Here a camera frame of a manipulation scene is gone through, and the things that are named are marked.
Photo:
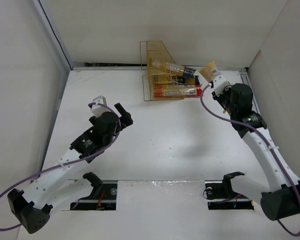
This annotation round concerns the yellow spaghetti bag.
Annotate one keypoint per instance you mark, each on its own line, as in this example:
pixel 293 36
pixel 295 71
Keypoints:
pixel 210 71

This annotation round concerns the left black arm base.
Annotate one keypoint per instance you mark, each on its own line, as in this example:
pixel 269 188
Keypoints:
pixel 103 196

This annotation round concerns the red spaghetti bag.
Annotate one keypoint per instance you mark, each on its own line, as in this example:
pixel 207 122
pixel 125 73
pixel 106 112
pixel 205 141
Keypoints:
pixel 175 93

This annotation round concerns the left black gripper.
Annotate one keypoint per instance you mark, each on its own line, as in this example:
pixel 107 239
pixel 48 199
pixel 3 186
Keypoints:
pixel 125 116

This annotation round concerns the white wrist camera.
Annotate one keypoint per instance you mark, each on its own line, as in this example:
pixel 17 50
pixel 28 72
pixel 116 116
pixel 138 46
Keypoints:
pixel 218 83
pixel 98 106

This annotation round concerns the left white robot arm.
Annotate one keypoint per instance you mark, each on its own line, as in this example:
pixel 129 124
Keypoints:
pixel 34 205

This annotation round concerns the dark blue label spaghetti bag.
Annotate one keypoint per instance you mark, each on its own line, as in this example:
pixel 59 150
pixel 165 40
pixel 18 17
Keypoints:
pixel 175 80

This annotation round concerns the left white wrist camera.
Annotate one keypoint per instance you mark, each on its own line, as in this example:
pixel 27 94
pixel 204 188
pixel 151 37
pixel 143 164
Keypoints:
pixel 98 106

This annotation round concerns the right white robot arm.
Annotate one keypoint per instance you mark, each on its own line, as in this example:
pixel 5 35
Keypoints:
pixel 280 197

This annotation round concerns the clear blue-end spaghetti bag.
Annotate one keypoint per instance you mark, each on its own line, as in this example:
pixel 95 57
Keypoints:
pixel 173 68

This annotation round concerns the yellow wire shelf rack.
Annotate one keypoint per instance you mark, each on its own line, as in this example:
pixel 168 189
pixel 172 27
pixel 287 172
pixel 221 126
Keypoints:
pixel 150 51

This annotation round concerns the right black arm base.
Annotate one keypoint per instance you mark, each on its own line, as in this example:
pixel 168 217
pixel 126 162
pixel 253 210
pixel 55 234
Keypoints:
pixel 220 195

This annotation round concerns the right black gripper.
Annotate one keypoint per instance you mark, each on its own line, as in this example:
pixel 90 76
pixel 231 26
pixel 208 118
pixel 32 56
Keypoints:
pixel 220 99

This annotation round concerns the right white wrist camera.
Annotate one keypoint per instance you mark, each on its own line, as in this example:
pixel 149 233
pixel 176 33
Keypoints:
pixel 218 83

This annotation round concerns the right aluminium rail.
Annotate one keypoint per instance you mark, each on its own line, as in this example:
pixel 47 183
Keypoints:
pixel 254 124

